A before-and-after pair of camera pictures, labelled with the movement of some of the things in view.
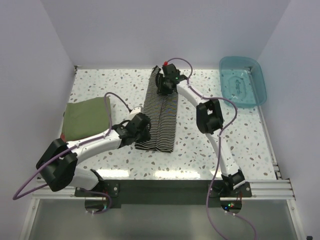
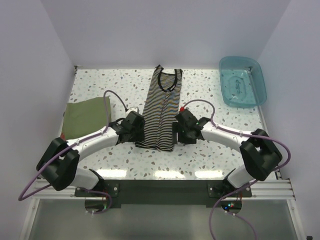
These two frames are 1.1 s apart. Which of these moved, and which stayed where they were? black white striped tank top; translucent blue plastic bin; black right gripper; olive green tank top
Moved: black right gripper
Stayed: translucent blue plastic bin; olive green tank top; black white striped tank top
